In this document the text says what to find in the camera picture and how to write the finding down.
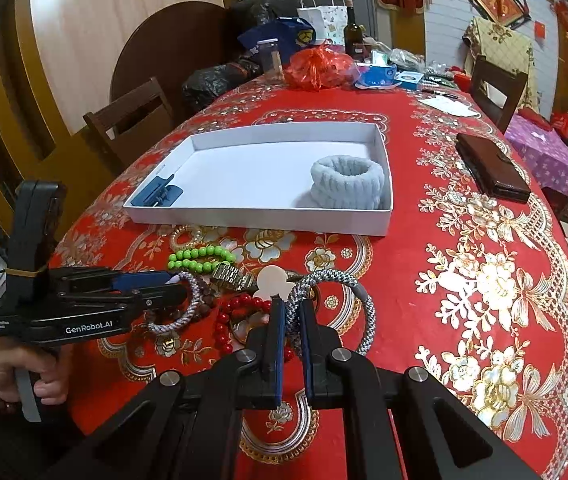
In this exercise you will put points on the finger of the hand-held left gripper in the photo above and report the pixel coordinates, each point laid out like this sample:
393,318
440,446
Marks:
139,280
164,294

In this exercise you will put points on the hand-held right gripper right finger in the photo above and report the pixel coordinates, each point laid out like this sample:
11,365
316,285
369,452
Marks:
308,340

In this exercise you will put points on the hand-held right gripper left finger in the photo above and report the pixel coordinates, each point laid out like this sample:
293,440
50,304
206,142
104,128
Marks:
276,340

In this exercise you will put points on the gold metal watch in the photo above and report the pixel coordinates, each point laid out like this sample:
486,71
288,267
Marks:
229,275

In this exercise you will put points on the white cardboard box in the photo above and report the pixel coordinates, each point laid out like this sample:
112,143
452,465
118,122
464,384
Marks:
254,175

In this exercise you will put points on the person's left hand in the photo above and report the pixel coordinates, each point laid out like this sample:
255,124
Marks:
49,385

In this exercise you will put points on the blue hair clip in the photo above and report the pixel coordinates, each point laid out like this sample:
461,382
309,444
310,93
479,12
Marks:
156,195

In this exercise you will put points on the dark wooden chair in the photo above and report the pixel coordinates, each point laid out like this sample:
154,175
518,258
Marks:
129,110
504,85

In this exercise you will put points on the light grey fluffy scrunchie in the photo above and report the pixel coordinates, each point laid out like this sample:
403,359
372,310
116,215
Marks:
346,180

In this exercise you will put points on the black plastic bag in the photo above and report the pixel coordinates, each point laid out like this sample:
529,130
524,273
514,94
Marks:
214,80
264,5

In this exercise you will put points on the round dark wooden tabletop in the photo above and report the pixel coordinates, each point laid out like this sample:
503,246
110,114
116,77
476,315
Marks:
174,45

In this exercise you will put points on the brown leather wallet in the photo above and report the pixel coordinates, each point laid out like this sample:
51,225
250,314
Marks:
491,167

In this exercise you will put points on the clear plastic jar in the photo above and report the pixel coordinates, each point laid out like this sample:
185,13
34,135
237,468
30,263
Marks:
270,57

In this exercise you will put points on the red plastic bag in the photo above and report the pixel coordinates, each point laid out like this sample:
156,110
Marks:
314,67

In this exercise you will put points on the blue tissue pack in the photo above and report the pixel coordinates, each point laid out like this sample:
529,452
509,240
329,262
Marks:
376,76

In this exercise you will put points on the white paper sheet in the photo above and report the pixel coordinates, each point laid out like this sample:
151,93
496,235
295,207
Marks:
449,105

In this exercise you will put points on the black pen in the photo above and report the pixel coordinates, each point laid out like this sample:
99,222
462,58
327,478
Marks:
439,94

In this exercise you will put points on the blue bag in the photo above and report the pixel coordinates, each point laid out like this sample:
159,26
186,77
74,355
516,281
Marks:
284,30

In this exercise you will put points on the teal small box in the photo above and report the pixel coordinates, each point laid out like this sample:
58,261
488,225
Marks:
379,57

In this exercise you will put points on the clear plastic bag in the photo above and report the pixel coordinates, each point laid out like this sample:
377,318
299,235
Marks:
406,57

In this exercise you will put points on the purple covered table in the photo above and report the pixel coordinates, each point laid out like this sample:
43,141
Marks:
549,155

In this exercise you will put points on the dark wine bottle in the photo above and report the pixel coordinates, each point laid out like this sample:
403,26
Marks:
354,35

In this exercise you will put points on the white paper gift bag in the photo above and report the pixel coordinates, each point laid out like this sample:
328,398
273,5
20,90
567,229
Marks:
329,22

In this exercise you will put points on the grey refrigerator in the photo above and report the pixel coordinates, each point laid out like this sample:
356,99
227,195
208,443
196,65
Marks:
366,10

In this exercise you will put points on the cream floral draped cloth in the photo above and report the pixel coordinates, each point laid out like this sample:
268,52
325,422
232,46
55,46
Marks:
504,40

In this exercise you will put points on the framed red wall picture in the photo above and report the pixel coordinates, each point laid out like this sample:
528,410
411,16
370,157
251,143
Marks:
496,2

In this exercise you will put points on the red knot wall ornament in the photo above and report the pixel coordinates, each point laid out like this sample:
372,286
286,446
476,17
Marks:
566,15

